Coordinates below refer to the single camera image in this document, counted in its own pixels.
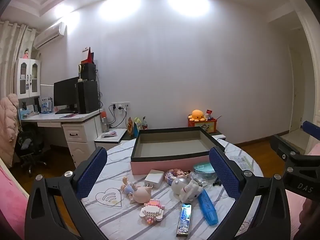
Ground orange toy box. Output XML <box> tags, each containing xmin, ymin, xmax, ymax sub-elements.
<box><xmin>188</xmin><ymin>119</ymin><xmax>217</xmax><ymax>134</ymax></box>

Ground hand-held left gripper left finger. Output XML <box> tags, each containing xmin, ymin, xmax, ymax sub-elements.
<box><xmin>25</xmin><ymin>147</ymin><xmax>108</xmax><ymax>240</ymax></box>

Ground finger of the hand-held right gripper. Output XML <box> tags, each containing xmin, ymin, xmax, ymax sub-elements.
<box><xmin>301</xmin><ymin>121</ymin><xmax>320</xmax><ymax>133</ymax></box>
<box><xmin>271</xmin><ymin>134</ymin><xmax>320</xmax><ymax>173</ymax></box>

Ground white curtain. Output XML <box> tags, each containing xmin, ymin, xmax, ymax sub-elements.
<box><xmin>0</xmin><ymin>20</ymin><xmax>38</xmax><ymax>100</ymax></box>

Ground red white toy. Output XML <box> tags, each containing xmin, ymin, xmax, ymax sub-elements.
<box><xmin>204</xmin><ymin>109</ymin><xmax>217</xmax><ymax>122</ymax></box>

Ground red cap bottle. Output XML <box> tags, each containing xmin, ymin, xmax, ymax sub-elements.
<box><xmin>100</xmin><ymin>110</ymin><xmax>110</xmax><ymax>132</ymax></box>

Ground black computer monitor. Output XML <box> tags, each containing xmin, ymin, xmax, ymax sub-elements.
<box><xmin>53</xmin><ymin>77</ymin><xmax>79</xmax><ymax>113</ymax></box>

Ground blue metallic harmonica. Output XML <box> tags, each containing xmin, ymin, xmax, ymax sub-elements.
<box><xmin>176</xmin><ymin>203</ymin><xmax>192</xmax><ymax>237</ymax></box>

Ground white plug charger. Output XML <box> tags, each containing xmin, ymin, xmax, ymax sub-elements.
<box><xmin>144</xmin><ymin>169</ymin><xmax>164</xmax><ymax>189</ymax></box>

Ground white desk with drawers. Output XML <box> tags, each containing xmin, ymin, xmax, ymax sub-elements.
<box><xmin>20</xmin><ymin>109</ymin><xmax>103</xmax><ymax>168</ymax></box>

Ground pink storage box black rim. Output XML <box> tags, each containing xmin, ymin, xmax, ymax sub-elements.
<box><xmin>130</xmin><ymin>127</ymin><xmax>226</xmax><ymax>175</ymax></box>

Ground white door frame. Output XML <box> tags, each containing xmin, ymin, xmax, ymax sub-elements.
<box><xmin>280</xmin><ymin>0</ymin><xmax>320</xmax><ymax>155</ymax></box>

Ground blue yellow snack bag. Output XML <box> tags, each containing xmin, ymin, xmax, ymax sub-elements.
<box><xmin>134</xmin><ymin>117</ymin><xmax>143</xmax><ymax>138</ymax></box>

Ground pink blanket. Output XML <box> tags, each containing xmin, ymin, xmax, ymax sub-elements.
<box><xmin>285</xmin><ymin>147</ymin><xmax>320</xmax><ymax>240</ymax></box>

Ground orange snack bag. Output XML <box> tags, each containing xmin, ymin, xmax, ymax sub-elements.
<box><xmin>127</xmin><ymin>117</ymin><xmax>135</xmax><ymax>137</ymax></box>

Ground white side cabinet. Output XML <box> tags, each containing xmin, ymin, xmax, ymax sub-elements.
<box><xmin>94</xmin><ymin>128</ymin><xmax>128</xmax><ymax>153</ymax></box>

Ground pink purple block figure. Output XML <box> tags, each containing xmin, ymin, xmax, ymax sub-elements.
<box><xmin>164</xmin><ymin>169</ymin><xmax>192</xmax><ymax>186</ymax></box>

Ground white bunny figure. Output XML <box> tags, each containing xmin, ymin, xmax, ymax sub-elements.
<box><xmin>179</xmin><ymin>179</ymin><xmax>203</xmax><ymax>203</ymax></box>

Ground black low bench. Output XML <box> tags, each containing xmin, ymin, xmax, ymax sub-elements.
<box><xmin>119</xmin><ymin>129</ymin><xmax>227</xmax><ymax>144</ymax></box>

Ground orange octopus plush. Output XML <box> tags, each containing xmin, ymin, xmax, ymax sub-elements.
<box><xmin>188</xmin><ymin>109</ymin><xmax>206</xmax><ymax>123</ymax></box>

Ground white air conditioner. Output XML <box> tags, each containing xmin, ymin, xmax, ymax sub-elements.
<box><xmin>33</xmin><ymin>22</ymin><xmax>67</xmax><ymax>50</ymax></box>

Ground white glass-door cabinet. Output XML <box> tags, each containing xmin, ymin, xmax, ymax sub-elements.
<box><xmin>14</xmin><ymin>58</ymin><xmax>41</xmax><ymax>99</ymax></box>

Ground pink white block figure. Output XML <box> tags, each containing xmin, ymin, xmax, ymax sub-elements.
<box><xmin>139</xmin><ymin>198</ymin><xmax>166</xmax><ymax>224</ymax></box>

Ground blue white box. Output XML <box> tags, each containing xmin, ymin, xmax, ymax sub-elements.
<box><xmin>40</xmin><ymin>97</ymin><xmax>53</xmax><ymax>113</ymax></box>

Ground white bed frame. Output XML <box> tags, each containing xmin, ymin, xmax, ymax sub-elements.
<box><xmin>0</xmin><ymin>159</ymin><xmax>29</xmax><ymax>198</ymax></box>

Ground clear round container teal lid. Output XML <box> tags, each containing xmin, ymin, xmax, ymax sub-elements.
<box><xmin>193</xmin><ymin>163</ymin><xmax>217</xmax><ymax>180</ymax></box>

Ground black speaker box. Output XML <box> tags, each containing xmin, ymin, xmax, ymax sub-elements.
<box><xmin>80</xmin><ymin>63</ymin><xmax>97</xmax><ymax>81</ymax></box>

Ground pink doll figurine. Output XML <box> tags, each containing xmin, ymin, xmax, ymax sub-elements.
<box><xmin>121</xmin><ymin>177</ymin><xmax>152</xmax><ymax>204</ymax></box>

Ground pink plush cushion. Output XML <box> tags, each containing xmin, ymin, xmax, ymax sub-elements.
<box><xmin>0</xmin><ymin>165</ymin><xmax>30</xmax><ymax>240</ymax></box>

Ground white wall outlet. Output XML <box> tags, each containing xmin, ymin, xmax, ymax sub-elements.
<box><xmin>111</xmin><ymin>102</ymin><xmax>130</xmax><ymax>111</ymax></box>

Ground white door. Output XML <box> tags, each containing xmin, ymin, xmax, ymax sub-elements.
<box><xmin>287</xmin><ymin>44</ymin><xmax>305</xmax><ymax>132</ymax></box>

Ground black office chair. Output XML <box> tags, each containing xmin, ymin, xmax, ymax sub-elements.
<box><xmin>14</xmin><ymin>124</ymin><xmax>48</xmax><ymax>175</ymax></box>

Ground black computer tower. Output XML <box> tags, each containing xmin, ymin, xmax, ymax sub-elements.
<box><xmin>76</xmin><ymin>80</ymin><xmax>100</xmax><ymax>114</ymax></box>

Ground red box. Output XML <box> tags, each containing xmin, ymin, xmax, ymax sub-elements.
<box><xmin>80</xmin><ymin>47</ymin><xmax>95</xmax><ymax>64</ymax></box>

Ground black power cables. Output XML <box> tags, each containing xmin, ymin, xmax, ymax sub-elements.
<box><xmin>108</xmin><ymin>104</ymin><xmax>127</xmax><ymax>130</ymax></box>

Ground blue highlighter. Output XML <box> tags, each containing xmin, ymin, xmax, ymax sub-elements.
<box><xmin>197</xmin><ymin>189</ymin><xmax>219</xmax><ymax>226</ymax></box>

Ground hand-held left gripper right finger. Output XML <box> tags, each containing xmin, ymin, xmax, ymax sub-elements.
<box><xmin>209</xmin><ymin>147</ymin><xmax>292</xmax><ymax>240</ymax></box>

